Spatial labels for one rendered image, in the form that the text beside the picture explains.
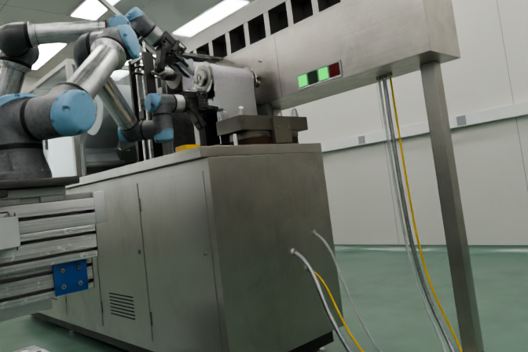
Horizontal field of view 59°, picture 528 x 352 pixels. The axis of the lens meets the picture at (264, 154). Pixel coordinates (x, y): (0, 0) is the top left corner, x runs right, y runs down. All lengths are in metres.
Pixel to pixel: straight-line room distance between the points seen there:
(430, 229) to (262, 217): 2.83
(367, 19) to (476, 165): 2.49
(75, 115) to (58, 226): 0.30
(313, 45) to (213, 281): 1.08
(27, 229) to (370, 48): 1.35
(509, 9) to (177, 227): 3.21
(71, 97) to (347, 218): 3.95
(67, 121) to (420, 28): 1.22
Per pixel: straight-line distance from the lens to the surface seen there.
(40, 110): 1.30
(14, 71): 2.02
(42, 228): 1.34
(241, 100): 2.14
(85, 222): 1.38
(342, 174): 4.90
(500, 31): 4.21
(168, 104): 1.86
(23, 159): 1.34
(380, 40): 1.89
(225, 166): 1.68
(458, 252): 1.93
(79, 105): 1.29
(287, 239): 1.87
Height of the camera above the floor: 0.72
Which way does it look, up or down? 4 degrees up
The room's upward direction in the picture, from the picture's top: 7 degrees counter-clockwise
